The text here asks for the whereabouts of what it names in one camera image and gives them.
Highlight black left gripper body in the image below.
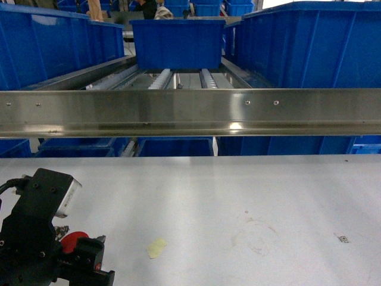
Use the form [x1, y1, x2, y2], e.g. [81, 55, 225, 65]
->
[1, 214, 115, 285]

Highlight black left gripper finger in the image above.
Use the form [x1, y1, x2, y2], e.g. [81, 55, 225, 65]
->
[74, 235, 106, 271]

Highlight red mushroom push button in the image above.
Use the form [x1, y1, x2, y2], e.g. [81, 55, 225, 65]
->
[61, 231, 89, 254]

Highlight yellow tape scrap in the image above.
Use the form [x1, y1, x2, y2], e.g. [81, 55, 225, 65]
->
[146, 238, 167, 259]

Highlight white roller conveyor track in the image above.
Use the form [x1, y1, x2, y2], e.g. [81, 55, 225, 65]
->
[148, 69, 173, 90]

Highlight left blue plastic bin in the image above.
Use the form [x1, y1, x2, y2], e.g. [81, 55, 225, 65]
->
[1, 3, 124, 91]

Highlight blue plastic bin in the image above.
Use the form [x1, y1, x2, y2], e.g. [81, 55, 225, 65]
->
[224, 1, 380, 88]
[130, 19, 225, 70]
[1, 3, 124, 91]

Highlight centre blue plastic bin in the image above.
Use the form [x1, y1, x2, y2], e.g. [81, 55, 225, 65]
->
[130, 19, 225, 70]

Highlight small QR code sticker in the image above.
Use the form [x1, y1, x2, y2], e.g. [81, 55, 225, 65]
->
[334, 232, 351, 244]

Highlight right blue plastic bin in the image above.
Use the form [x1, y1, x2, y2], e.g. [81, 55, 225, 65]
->
[224, 1, 380, 88]

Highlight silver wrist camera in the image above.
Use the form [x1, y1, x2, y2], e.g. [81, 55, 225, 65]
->
[19, 168, 82, 221]

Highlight stainless steel shelf rail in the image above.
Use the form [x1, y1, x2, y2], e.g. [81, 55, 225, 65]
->
[1, 89, 380, 138]

